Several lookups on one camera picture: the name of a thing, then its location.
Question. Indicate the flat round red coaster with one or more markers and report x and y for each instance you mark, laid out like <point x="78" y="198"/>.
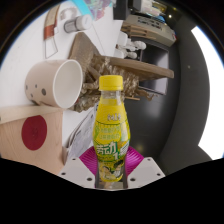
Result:
<point x="34" y="132"/>

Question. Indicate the cream spotted mug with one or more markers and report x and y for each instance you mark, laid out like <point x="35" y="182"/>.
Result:
<point x="40" y="85"/>

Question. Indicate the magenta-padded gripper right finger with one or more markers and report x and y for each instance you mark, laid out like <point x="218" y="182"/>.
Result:
<point x="147" y="170"/>

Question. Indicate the small grey-white cup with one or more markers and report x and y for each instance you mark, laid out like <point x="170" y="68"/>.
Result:
<point x="78" y="23"/>

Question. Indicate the white plaster bust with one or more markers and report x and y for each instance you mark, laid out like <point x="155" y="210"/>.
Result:
<point x="133" y="42"/>
<point x="126" y="54"/>

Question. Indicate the wooden ruler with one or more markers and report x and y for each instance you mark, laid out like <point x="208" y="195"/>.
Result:
<point x="50" y="31"/>

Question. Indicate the golden carved root sculpture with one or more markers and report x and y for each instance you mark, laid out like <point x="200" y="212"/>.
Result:
<point x="96" y="76"/>

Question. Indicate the long ceiling light strip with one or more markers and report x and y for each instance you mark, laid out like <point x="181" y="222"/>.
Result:
<point x="216" y="100"/>

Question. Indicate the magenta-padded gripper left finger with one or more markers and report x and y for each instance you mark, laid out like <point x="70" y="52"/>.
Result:
<point x="74" y="170"/>

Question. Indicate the yellow drink bottle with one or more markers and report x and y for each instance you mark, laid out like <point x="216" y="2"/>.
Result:
<point x="111" y="133"/>

